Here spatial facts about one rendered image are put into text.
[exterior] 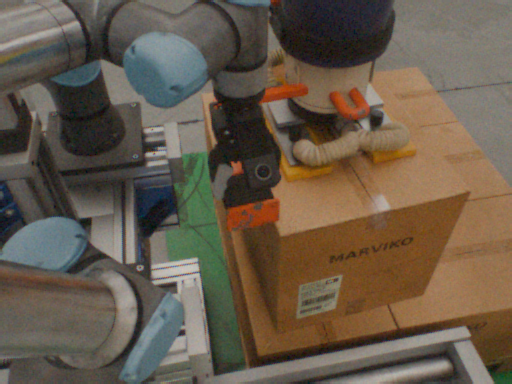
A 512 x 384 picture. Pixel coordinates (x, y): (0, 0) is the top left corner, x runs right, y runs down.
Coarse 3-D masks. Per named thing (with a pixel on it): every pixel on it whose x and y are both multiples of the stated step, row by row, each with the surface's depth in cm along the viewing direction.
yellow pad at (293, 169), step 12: (264, 108) 111; (276, 132) 105; (288, 132) 105; (300, 132) 101; (312, 132) 106; (288, 144) 102; (288, 156) 100; (288, 168) 98; (300, 168) 98; (312, 168) 98; (324, 168) 98; (288, 180) 98
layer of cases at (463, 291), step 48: (432, 96) 205; (480, 192) 168; (240, 240) 154; (480, 240) 154; (240, 288) 153; (432, 288) 142; (480, 288) 142; (288, 336) 132; (336, 336) 132; (384, 336) 135; (480, 336) 150
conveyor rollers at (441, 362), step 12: (420, 360) 128; (432, 360) 127; (444, 360) 127; (360, 372) 126; (372, 372) 125; (384, 372) 125; (396, 372) 125; (408, 372) 125; (420, 372) 125; (432, 372) 125; (444, 372) 126
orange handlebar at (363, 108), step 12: (300, 84) 97; (264, 96) 96; (276, 96) 96; (288, 96) 97; (336, 96) 95; (360, 96) 94; (216, 108) 93; (336, 108) 94; (348, 108) 92; (360, 108) 92; (240, 168) 81
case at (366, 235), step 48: (384, 96) 117; (432, 144) 105; (288, 192) 96; (336, 192) 96; (384, 192) 96; (432, 192) 96; (288, 240) 91; (336, 240) 95; (384, 240) 100; (432, 240) 106; (288, 288) 103; (336, 288) 109; (384, 288) 116
